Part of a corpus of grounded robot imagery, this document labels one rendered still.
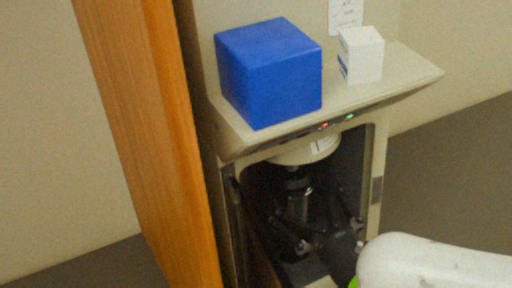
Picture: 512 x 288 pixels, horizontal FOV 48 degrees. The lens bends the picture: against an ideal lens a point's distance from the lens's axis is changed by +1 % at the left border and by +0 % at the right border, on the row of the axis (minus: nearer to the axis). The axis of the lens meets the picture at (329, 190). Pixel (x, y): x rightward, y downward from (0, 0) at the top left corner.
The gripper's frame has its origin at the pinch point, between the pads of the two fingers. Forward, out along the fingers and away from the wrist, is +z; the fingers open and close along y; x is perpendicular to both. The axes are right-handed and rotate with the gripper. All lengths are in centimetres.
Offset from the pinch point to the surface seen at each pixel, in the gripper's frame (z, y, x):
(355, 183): -4.6, -11.7, -0.1
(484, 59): 35, -86, 12
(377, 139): -8.7, -13.0, -12.9
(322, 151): -7.0, -2.5, -13.3
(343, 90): -16.9, 0.2, -31.4
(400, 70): -16.6, -9.8, -31.4
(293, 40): -16.4, 7.4, -40.4
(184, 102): -17.8, 22.3, -37.3
